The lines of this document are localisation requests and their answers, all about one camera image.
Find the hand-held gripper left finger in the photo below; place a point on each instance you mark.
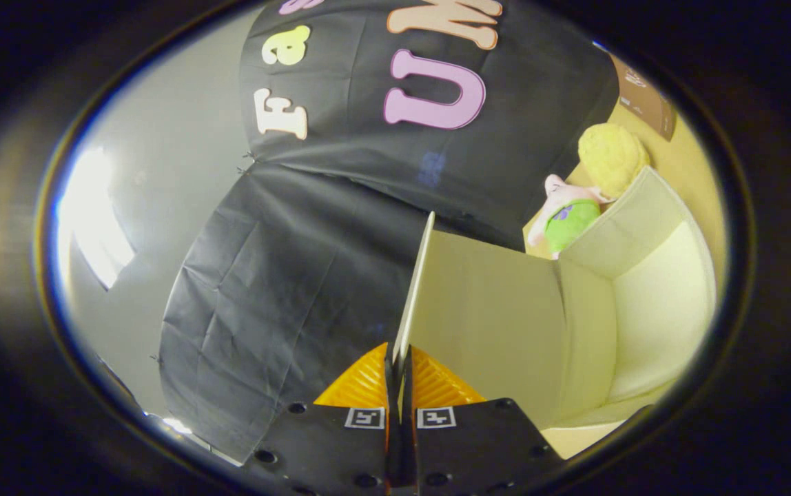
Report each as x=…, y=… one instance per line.
x=391, y=448

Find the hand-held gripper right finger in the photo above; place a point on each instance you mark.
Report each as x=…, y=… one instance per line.
x=409, y=448

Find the black backdrop cloth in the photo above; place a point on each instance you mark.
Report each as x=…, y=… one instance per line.
x=285, y=275

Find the pink and green plush toy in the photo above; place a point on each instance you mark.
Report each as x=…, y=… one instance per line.
x=568, y=220

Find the yellow round plush toy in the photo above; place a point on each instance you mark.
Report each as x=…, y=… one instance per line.
x=612, y=158

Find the ceiling light panel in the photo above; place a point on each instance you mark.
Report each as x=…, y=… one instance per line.
x=92, y=213

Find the brown cover book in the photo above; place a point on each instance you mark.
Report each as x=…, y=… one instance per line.
x=647, y=103

